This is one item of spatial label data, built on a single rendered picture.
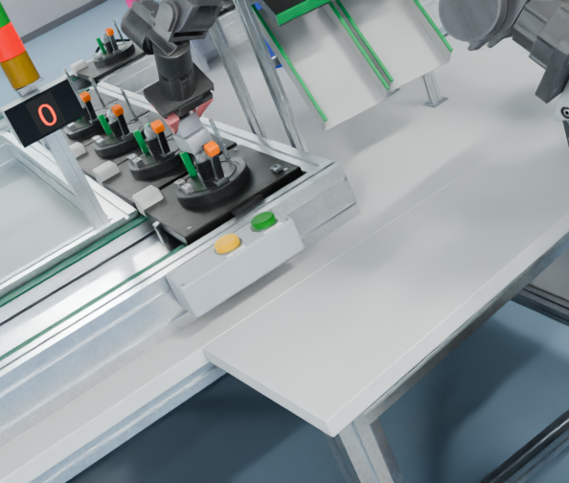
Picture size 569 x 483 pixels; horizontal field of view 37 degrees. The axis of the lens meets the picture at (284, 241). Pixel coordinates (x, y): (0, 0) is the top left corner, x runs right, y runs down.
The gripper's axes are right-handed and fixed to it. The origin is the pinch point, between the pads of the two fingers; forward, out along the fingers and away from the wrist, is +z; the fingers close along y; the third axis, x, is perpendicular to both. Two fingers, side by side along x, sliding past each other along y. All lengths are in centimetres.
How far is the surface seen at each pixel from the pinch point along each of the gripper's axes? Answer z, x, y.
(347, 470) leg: -2, 64, 17
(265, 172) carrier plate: 6.8, 13.2, -7.4
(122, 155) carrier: 35.6, -25.7, 3.4
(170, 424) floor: 140, -4, 20
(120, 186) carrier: 25.5, -12.5, 10.3
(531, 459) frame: 59, 76, -28
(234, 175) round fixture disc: 5.8, 11.0, -2.2
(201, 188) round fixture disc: 7.4, 8.7, 3.3
